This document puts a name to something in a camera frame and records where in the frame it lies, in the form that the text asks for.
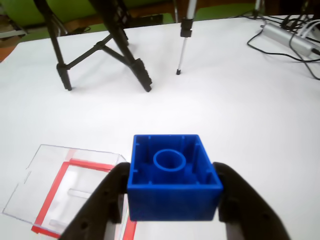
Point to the blue lego brick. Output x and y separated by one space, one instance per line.
172 202

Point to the transparent plastic box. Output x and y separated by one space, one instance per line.
45 170

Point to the silver usb hub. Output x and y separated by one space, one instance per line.
282 35

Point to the silver tripod leg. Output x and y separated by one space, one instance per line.
186 27

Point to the red tape frame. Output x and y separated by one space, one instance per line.
50 202

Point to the black tripod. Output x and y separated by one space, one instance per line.
120 40

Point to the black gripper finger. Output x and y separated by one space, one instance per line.
245 205
100 200

